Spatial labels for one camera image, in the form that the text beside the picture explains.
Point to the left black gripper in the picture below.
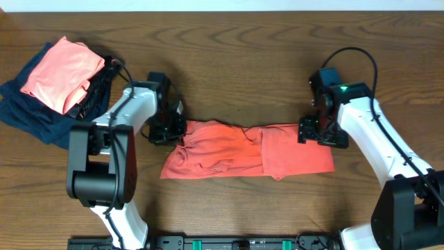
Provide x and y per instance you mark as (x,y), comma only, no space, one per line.
(168,129)

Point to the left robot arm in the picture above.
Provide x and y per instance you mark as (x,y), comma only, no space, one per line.
(102,164)

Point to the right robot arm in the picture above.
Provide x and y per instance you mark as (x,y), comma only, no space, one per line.
(409,211)

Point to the folded pink shirt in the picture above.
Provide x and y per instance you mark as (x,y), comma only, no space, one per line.
(61,79)

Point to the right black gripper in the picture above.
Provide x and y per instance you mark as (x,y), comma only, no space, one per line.
(306,131)

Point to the folded black patterned garment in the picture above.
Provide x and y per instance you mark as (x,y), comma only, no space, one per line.
(97,98)

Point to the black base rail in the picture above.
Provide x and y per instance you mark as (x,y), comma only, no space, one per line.
(177,242)

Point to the red printed t-shirt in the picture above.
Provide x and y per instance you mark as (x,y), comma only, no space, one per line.
(212,149)

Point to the folded navy blue garment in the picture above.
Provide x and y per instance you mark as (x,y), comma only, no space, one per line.
(24,112)

